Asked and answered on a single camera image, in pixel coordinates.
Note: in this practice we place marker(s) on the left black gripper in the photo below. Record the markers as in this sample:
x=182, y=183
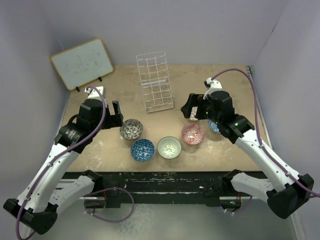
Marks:
x=115, y=120

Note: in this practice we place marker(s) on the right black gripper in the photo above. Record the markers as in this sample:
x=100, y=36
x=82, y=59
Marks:
x=196, y=100

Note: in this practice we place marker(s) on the red patterned bowl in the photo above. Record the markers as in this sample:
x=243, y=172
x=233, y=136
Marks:
x=192, y=134

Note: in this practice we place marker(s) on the light blue patterned bowl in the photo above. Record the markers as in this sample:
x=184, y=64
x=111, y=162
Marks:
x=213, y=126

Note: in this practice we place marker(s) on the green and white bowl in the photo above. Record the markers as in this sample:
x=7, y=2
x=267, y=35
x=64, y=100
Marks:
x=169, y=147

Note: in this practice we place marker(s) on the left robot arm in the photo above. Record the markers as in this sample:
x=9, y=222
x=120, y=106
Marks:
x=37, y=208

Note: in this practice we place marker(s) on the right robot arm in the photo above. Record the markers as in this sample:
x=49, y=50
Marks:
x=284, y=189

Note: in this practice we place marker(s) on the grey patterned bowl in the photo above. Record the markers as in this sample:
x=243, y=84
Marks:
x=131, y=129

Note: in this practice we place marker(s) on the dark blue triangle-pattern bowl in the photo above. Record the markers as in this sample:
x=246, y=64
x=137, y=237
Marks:
x=142, y=150

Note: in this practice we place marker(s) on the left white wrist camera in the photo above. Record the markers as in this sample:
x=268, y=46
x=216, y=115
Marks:
x=95, y=92

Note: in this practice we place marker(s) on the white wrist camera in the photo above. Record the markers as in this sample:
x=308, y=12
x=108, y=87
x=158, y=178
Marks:
x=212, y=85
x=95, y=92

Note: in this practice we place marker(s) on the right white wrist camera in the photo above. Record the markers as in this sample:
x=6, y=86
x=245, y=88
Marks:
x=212, y=85

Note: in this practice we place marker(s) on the white wire dish rack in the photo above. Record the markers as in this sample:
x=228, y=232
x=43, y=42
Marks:
x=155, y=81

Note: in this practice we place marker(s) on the small whiteboard with wooden frame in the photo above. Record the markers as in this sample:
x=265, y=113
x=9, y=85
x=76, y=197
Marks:
x=82, y=64

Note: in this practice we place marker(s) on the aluminium frame rail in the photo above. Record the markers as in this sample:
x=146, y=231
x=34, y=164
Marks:
x=259, y=110

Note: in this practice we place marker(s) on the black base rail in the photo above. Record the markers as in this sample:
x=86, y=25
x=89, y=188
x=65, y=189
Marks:
x=165, y=188

